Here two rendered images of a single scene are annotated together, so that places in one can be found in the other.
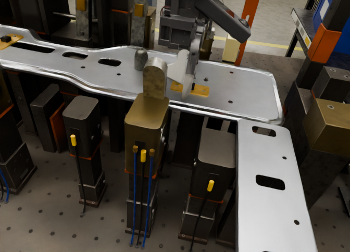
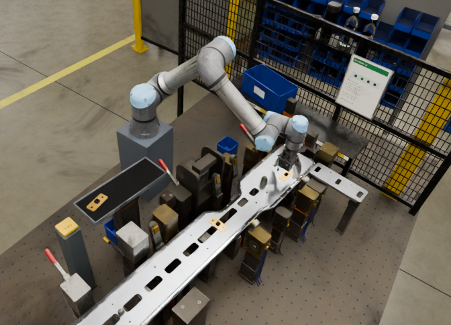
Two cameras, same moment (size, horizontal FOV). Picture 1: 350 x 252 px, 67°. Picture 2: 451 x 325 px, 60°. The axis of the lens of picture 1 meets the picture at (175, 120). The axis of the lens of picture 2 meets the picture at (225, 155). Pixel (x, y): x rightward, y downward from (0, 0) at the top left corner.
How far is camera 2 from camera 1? 1.71 m
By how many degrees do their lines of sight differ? 44
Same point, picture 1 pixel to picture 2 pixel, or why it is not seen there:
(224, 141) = (314, 181)
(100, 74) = (264, 198)
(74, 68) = (256, 205)
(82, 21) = (218, 187)
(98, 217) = (286, 249)
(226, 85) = not seen: hidden behind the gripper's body
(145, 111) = (309, 193)
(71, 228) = (287, 260)
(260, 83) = not seen: hidden behind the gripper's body
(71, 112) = (286, 215)
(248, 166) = (331, 182)
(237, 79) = not seen: hidden behind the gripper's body
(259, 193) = (341, 186)
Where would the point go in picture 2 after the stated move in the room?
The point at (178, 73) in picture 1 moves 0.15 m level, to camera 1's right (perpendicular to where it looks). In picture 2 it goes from (296, 174) to (309, 158)
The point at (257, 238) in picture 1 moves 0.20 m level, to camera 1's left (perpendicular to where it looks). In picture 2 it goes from (353, 195) to (337, 220)
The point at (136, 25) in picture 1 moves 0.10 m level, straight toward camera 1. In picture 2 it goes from (235, 168) to (254, 174)
